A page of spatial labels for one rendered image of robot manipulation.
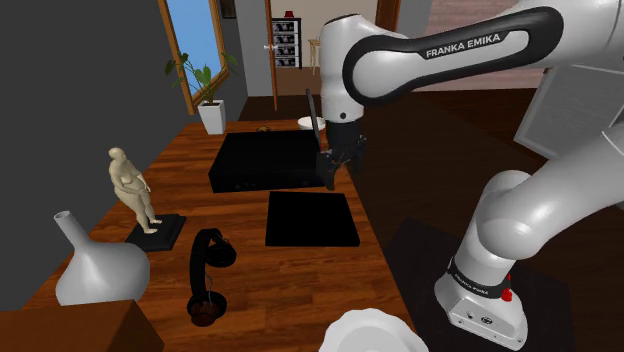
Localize beige figure on black base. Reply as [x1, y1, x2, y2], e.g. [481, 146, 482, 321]
[107, 146, 188, 253]

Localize white bowl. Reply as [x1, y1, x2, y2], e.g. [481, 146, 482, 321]
[297, 116, 327, 132]

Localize dark shelf cabinet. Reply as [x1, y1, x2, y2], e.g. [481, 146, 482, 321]
[270, 9, 303, 70]

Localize large black box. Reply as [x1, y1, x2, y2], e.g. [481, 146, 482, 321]
[207, 129, 329, 194]

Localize grey flat panel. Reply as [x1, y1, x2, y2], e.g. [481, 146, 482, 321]
[513, 64, 624, 161]

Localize black headphones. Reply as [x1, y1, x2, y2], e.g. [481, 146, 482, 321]
[186, 227, 238, 328]

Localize wooden framed window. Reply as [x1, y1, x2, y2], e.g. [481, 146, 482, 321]
[156, 0, 231, 117]

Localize white scalloped plate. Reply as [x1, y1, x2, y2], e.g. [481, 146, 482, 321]
[318, 307, 431, 352]

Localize dark robot stand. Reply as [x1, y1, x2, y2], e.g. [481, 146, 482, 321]
[383, 216, 577, 352]

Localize brown wooden box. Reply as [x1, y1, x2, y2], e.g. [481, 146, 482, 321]
[0, 299, 165, 352]

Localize grey long-necked vase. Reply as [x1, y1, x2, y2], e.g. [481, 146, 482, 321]
[52, 210, 151, 308]

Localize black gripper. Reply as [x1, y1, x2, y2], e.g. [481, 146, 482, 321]
[315, 119, 368, 192]

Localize thin black upright slab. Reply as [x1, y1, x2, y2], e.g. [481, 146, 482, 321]
[304, 88, 324, 153]

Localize flat black square pad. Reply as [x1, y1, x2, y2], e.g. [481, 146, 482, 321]
[264, 190, 362, 248]

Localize light wooden stool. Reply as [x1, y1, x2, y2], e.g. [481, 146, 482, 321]
[307, 37, 322, 76]

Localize green plant in white pot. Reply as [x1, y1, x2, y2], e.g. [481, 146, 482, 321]
[164, 50, 240, 136]

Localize brown wooden table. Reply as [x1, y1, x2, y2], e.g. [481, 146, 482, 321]
[21, 119, 417, 352]

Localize brown wooden door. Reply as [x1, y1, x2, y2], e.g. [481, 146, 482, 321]
[263, 0, 280, 113]

